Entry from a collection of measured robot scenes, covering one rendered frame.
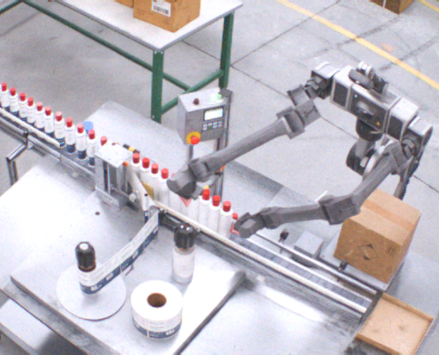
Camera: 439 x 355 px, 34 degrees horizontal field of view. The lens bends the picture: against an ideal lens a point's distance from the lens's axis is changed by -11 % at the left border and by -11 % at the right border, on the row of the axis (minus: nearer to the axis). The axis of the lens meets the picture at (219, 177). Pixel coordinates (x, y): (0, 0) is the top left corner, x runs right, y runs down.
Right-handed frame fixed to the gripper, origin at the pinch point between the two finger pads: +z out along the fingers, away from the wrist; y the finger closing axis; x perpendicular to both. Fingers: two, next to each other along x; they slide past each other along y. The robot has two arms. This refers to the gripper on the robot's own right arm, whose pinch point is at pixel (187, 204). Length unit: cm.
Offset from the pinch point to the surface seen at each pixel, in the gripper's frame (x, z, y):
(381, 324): 17, 36, 90
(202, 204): 16.6, 15.7, -3.0
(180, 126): 20.5, -16.2, -18.2
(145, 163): 18.2, 10.7, -33.4
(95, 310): -48, 31, -12
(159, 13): 146, 28, -120
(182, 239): -12.6, 4.5, 6.4
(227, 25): 197, 56, -101
